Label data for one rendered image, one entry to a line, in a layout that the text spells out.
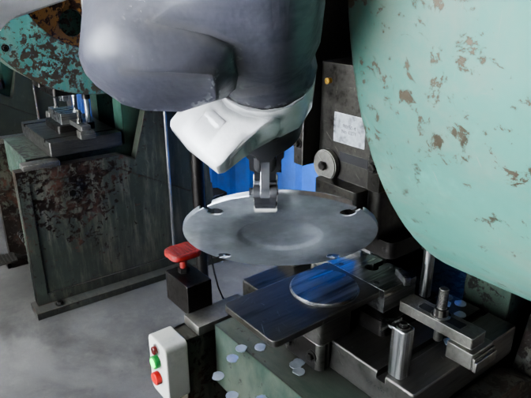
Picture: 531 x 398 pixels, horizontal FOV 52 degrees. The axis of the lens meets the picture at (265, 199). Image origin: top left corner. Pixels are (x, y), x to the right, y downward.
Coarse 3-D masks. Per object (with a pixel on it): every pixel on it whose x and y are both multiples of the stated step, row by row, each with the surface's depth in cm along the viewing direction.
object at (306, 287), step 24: (264, 288) 98; (288, 288) 98; (312, 288) 97; (336, 288) 97; (360, 288) 98; (240, 312) 91; (264, 312) 91; (288, 312) 91; (312, 312) 91; (336, 312) 91; (264, 336) 85; (288, 336) 85; (312, 336) 95; (336, 336) 96; (312, 360) 96
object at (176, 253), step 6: (174, 246) 118; (180, 246) 118; (186, 246) 118; (192, 246) 118; (168, 252) 116; (174, 252) 115; (180, 252) 116; (186, 252) 116; (192, 252) 116; (198, 252) 116; (168, 258) 116; (174, 258) 114; (180, 258) 114; (186, 258) 115; (192, 258) 116; (180, 264) 118; (186, 264) 118
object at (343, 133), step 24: (336, 72) 90; (336, 96) 91; (336, 120) 92; (360, 120) 88; (336, 144) 93; (360, 144) 89; (336, 168) 93; (360, 168) 90; (336, 192) 92; (360, 192) 89; (384, 192) 88; (384, 216) 90
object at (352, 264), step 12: (336, 264) 107; (348, 264) 107; (360, 264) 107; (372, 264) 107; (360, 276) 102; (372, 276) 102; (384, 276) 102; (396, 276) 102; (384, 288) 98; (396, 288) 99; (408, 288) 102; (384, 300) 98; (396, 300) 100; (384, 312) 99
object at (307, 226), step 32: (288, 192) 69; (192, 224) 78; (224, 224) 78; (256, 224) 79; (288, 224) 79; (320, 224) 78; (352, 224) 77; (224, 256) 92; (256, 256) 90; (288, 256) 90; (320, 256) 90
